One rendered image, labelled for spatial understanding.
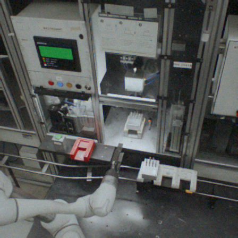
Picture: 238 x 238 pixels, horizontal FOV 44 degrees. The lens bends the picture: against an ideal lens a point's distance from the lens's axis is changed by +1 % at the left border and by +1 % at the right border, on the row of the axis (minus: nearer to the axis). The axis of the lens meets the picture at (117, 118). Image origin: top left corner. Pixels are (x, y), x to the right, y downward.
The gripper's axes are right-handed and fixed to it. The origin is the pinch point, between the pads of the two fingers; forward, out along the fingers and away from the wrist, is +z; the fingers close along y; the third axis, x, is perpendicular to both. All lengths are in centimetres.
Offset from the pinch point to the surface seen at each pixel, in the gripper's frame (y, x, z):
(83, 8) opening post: 77, 21, 23
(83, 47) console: 57, 23, 21
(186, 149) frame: -13.1, -38.5, 22.1
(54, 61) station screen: 47, 41, 18
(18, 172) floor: -112, 125, 39
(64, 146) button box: -16.5, 43.1, 9.0
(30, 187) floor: -112, 105, 26
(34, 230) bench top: -44, 49, -40
